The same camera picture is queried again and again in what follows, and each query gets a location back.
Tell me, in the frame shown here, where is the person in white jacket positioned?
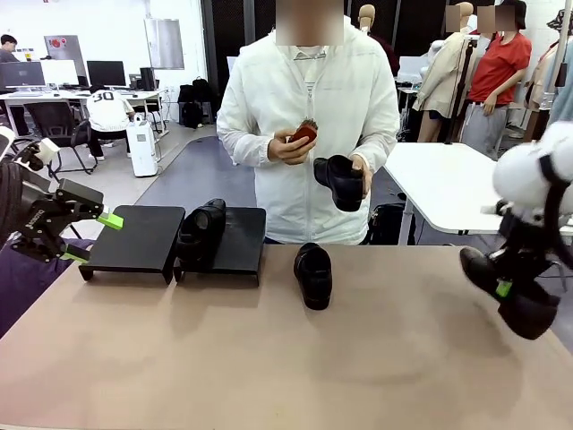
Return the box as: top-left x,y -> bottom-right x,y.
216,21 -> 401,246

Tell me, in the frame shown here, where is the mannequin in beige coat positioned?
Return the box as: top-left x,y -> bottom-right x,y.
411,2 -> 478,143

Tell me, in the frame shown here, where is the black tripod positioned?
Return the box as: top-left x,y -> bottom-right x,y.
445,38 -> 478,145

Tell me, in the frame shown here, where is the person's left hand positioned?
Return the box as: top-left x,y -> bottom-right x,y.
350,151 -> 374,198

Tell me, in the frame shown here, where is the person in numbered white jersey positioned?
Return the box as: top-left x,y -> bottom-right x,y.
84,84 -> 135,161

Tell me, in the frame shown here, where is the red-brown shoe brush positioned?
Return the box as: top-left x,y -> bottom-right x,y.
286,116 -> 320,145

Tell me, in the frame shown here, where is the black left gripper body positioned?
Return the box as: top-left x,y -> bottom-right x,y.
12,195 -> 73,253

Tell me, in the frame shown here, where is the light blue garment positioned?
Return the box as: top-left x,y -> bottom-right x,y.
548,44 -> 573,131

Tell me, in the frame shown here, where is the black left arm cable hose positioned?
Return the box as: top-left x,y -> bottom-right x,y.
0,159 -> 26,250

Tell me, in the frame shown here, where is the white air purifier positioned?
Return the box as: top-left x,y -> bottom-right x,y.
125,114 -> 158,178

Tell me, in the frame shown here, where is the black computer monitor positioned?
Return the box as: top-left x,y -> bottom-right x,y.
86,60 -> 127,89

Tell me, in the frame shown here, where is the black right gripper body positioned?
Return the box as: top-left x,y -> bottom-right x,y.
491,213 -> 555,278

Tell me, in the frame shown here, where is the mannequin in dark red sweater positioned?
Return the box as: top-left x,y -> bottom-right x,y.
357,4 -> 401,77

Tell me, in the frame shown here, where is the person's right hand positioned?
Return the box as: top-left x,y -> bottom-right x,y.
267,133 -> 315,167

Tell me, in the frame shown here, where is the black metal shoe stand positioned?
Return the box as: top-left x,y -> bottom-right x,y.
78,204 -> 187,286
173,206 -> 268,288

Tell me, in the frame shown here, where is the black bag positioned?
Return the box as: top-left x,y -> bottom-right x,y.
363,203 -> 406,246

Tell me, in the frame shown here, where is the black mesh office chair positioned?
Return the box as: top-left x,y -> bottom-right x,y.
24,101 -> 98,175

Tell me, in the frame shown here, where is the mannequin in tan jacket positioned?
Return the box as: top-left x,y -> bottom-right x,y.
523,39 -> 560,140

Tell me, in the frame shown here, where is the person's right forearm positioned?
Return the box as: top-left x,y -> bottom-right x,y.
217,120 -> 274,165

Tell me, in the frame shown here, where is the black backpack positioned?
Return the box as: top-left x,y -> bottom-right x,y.
181,101 -> 205,129
191,76 -> 214,105

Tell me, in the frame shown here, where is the mannequin in red T-shirt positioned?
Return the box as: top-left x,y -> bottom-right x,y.
460,0 -> 534,158

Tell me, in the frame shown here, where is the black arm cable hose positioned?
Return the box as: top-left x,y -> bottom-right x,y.
539,154 -> 573,270
0,159 -> 26,250

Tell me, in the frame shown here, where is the white table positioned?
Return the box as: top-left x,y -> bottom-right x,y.
383,142 -> 573,246

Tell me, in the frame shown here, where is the metal wall panel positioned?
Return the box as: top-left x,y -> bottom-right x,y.
143,18 -> 185,71

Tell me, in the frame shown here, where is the silver computer monitor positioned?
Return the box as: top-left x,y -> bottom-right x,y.
0,61 -> 46,90

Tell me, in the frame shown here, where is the black leather shoe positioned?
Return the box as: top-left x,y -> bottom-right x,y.
312,155 -> 366,212
175,198 -> 227,272
459,245 -> 560,341
293,242 -> 334,311

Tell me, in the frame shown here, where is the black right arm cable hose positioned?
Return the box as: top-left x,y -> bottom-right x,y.
539,154 -> 573,270

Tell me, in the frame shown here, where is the purple cushion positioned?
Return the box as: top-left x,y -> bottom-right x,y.
0,236 -> 95,340

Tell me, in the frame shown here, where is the person's left forearm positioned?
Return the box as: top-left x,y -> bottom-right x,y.
357,125 -> 400,171

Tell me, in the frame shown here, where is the person in dark clothes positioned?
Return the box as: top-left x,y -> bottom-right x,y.
0,34 -> 33,135

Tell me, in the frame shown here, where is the grey poster with red circle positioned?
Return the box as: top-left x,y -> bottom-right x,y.
43,34 -> 87,77

